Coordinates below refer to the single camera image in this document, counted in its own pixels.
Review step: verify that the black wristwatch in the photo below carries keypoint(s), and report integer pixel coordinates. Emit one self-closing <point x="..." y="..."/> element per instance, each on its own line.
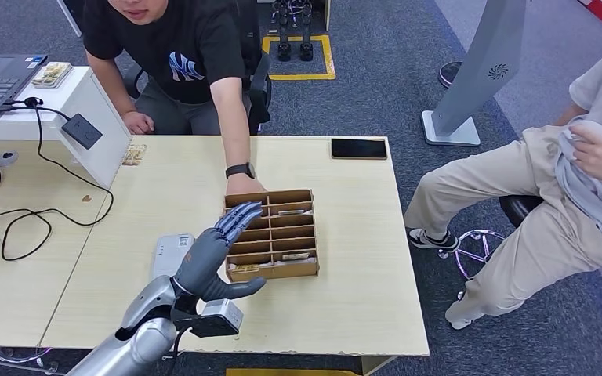
<point x="241" y="171"/>

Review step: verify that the person's right hand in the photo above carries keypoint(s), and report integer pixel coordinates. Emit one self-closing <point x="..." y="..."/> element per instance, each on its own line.
<point x="139" y="123"/>

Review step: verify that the wooden slotted card box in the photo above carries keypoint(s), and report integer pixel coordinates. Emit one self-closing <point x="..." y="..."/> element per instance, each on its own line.
<point x="280" y="272"/>

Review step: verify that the black smartphone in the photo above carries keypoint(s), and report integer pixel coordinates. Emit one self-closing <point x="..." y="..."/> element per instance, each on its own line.
<point x="359" y="149"/>

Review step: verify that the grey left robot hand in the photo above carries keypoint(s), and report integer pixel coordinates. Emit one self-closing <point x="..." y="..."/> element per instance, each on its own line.
<point x="202" y="264"/>

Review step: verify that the stack of yellow-brown cards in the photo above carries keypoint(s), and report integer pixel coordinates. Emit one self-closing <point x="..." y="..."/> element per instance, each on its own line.
<point x="51" y="74"/>

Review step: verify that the black office chair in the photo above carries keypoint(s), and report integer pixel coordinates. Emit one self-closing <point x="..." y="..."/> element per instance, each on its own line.
<point x="260" y="93"/>

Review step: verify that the person's left hand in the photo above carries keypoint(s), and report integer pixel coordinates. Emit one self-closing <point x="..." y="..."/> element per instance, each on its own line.
<point x="599" y="153"/>
<point x="244" y="187"/>

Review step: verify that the black square device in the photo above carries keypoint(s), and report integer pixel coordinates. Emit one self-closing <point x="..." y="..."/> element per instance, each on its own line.
<point x="82" y="131"/>

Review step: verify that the yellow floor tape square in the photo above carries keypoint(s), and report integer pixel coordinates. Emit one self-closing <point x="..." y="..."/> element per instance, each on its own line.
<point x="303" y="77"/>

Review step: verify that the background humanoid robot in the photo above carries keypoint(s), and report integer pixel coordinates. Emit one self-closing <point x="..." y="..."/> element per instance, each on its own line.
<point x="284" y="50"/>

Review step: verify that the person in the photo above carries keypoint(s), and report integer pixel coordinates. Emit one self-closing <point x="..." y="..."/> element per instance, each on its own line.
<point x="187" y="46"/>
<point x="514" y="171"/>

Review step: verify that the white handheld remote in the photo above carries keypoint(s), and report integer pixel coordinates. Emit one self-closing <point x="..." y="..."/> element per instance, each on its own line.
<point x="592" y="126"/>

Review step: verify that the grey standing kiosk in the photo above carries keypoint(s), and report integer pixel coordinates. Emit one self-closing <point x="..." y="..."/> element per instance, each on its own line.
<point x="481" y="62"/>

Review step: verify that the black stool with chrome base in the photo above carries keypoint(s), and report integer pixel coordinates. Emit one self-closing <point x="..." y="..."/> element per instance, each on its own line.
<point x="519" y="208"/>

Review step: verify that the yellow-brown ID card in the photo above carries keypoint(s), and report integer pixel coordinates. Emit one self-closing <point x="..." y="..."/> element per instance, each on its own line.
<point x="135" y="154"/>

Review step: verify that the wooden table leg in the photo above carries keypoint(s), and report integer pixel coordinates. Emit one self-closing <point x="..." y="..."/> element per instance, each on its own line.
<point x="378" y="367"/>

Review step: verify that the grey card reader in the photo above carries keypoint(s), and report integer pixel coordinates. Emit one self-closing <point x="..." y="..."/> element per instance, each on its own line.
<point x="168" y="254"/>

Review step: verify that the grey round desk grommet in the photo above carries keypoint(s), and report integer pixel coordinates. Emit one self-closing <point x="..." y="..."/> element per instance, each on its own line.
<point x="6" y="159"/>

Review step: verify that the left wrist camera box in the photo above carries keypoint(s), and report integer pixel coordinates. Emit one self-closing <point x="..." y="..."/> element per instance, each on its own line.
<point x="218" y="319"/>

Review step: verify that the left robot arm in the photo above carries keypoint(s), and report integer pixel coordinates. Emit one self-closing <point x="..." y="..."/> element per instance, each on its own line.
<point x="140" y="342"/>

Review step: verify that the dark round base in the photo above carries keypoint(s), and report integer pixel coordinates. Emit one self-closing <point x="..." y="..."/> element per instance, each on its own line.
<point x="449" y="74"/>

